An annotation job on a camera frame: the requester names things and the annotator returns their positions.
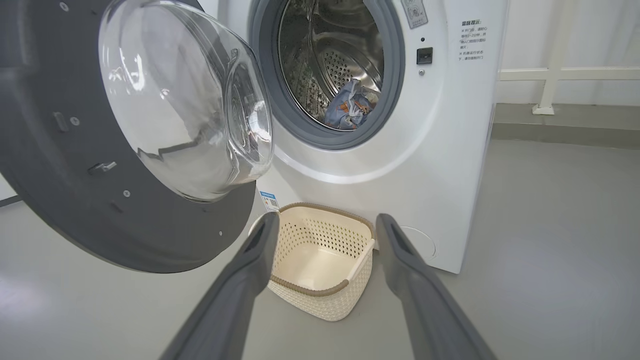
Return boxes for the round white filter cover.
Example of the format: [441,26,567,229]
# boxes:
[400,226,437,260]

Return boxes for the blue patterned garment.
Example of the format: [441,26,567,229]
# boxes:
[324,79,374,131]

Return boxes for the black text warning label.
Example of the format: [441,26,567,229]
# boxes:
[457,19,487,63]

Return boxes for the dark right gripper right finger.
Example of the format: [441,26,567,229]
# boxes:
[376,213,498,360]

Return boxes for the cream perforated laundry basket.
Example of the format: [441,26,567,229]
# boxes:
[248,202,376,322]

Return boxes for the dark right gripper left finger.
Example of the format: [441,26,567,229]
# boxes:
[160,211,280,360]

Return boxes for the grey instruction sticker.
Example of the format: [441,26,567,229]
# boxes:
[401,0,429,29]

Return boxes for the blue energy label sticker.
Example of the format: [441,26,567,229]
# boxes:
[259,190,281,212]

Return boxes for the round black glass washer door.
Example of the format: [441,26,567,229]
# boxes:
[0,0,275,274]

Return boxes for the white front-load washing machine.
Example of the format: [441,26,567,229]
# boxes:
[200,0,511,275]

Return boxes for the white metal railing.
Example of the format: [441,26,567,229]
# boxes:
[499,0,640,116]

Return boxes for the stainless steel washing machine drum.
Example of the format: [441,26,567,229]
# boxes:
[278,0,385,132]

